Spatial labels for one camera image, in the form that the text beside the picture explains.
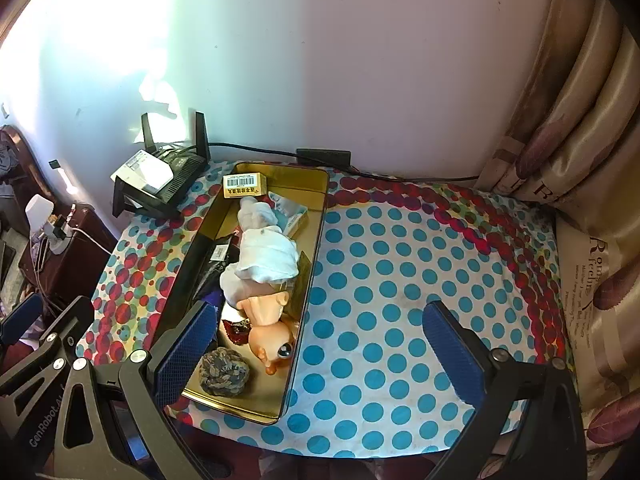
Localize large white sock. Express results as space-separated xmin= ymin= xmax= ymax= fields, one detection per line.
xmin=232 ymin=225 xmax=301 ymax=283

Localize white box with label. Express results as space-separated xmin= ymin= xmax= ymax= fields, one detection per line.
xmin=111 ymin=152 xmax=173 ymax=193

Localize small white sock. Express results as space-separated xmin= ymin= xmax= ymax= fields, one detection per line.
xmin=237 ymin=197 xmax=278 ymax=233

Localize red and teal medicine box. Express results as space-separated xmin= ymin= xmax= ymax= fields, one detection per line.
xmin=272 ymin=205 xmax=310 ymax=237

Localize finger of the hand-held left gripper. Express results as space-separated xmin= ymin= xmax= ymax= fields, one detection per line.
xmin=0 ymin=292 xmax=45 ymax=348
xmin=0 ymin=296 xmax=95 ymax=411

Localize black and purple packet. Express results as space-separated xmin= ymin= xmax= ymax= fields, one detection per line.
xmin=192 ymin=232 xmax=243 ymax=306

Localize beige leaf print curtain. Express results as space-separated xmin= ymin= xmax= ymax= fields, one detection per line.
xmin=475 ymin=0 xmax=640 ymax=480

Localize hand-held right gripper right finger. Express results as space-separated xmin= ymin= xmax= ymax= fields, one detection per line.
xmin=422 ymin=301 xmax=586 ymax=480

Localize gold tin box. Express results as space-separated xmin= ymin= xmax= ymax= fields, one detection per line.
xmin=165 ymin=162 xmax=331 ymax=426

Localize face print mask packet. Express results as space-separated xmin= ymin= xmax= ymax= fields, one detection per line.
xmin=267 ymin=191 xmax=301 ymax=211

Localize black router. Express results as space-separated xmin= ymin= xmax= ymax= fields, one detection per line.
xmin=111 ymin=111 xmax=210 ymax=217

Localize white charging cable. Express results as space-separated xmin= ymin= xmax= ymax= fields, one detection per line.
xmin=70 ymin=227 xmax=116 ymax=256

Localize polka dot tablecloth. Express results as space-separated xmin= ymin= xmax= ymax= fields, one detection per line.
xmin=82 ymin=160 xmax=576 ymax=461

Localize white power strip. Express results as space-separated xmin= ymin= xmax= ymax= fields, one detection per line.
xmin=30 ymin=212 xmax=76 ymax=256

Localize black power adapter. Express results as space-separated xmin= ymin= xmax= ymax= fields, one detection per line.
xmin=296 ymin=148 xmax=352 ymax=167

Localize red candy wrapper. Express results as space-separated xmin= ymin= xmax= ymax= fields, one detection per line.
xmin=222 ymin=317 xmax=253 ymax=346

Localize black router cable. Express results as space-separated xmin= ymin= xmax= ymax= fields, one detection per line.
xmin=207 ymin=142 xmax=301 ymax=158

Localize wide white sock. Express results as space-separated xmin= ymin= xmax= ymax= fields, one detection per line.
xmin=220 ymin=265 xmax=281 ymax=306

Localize dark wooden nightstand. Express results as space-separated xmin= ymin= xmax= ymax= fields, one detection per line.
xmin=17 ymin=203 xmax=118 ymax=306

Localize black adapter cable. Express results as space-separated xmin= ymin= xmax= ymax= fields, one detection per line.
xmin=349 ymin=166 xmax=482 ymax=182

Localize orange toy animal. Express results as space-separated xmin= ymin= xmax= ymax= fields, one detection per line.
xmin=235 ymin=290 xmax=301 ymax=376

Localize woven rope ball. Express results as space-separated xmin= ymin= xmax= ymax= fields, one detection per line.
xmin=199 ymin=349 xmax=251 ymax=397

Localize yellow medicine box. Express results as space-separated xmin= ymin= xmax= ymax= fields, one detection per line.
xmin=222 ymin=172 xmax=266 ymax=201

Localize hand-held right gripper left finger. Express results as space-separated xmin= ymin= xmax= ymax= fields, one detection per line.
xmin=52 ymin=301 xmax=217 ymax=480

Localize dark wooden headboard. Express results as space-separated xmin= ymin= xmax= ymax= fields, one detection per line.
xmin=0 ymin=125 xmax=46 ymax=221

